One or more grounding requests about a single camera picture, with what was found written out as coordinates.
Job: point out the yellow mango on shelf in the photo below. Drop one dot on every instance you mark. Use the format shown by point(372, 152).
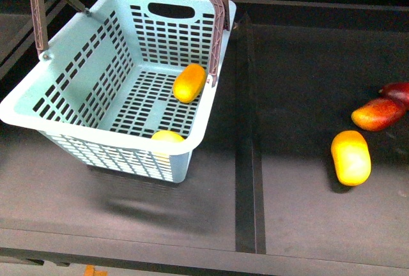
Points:
point(352, 160)

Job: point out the light blue plastic basket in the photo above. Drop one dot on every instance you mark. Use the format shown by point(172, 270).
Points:
point(104, 81)

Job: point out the yellow mango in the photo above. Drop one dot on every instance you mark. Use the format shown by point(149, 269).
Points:
point(352, 160)
point(188, 85)

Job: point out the dark wooden display stand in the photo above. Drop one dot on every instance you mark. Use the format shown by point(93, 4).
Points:
point(261, 196)

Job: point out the dark red mango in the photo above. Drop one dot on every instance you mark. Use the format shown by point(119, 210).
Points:
point(397, 91)

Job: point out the yellow lemon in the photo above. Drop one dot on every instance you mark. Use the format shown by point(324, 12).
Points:
point(167, 136)

